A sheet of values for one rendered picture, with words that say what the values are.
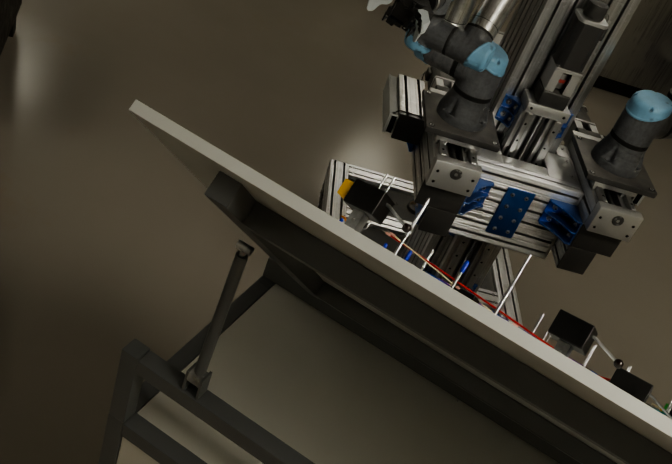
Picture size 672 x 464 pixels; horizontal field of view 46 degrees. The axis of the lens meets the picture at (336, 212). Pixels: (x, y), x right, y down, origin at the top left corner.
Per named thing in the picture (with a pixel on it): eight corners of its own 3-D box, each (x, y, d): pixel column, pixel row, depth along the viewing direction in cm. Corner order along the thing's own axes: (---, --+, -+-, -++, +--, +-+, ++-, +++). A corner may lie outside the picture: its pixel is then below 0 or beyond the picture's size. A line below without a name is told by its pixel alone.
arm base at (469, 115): (435, 97, 236) (447, 68, 230) (482, 111, 238) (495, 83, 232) (437, 122, 224) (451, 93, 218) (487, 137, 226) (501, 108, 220)
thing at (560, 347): (600, 399, 110) (631, 344, 111) (529, 360, 116) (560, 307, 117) (604, 405, 114) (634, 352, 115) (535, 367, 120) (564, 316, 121)
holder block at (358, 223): (383, 259, 110) (416, 206, 112) (323, 227, 116) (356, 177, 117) (393, 270, 114) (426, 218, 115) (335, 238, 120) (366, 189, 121)
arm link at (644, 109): (604, 123, 233) (627, 84, 225) (636, 125, 239) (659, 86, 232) (629, 148, 225) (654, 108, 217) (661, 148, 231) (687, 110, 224)
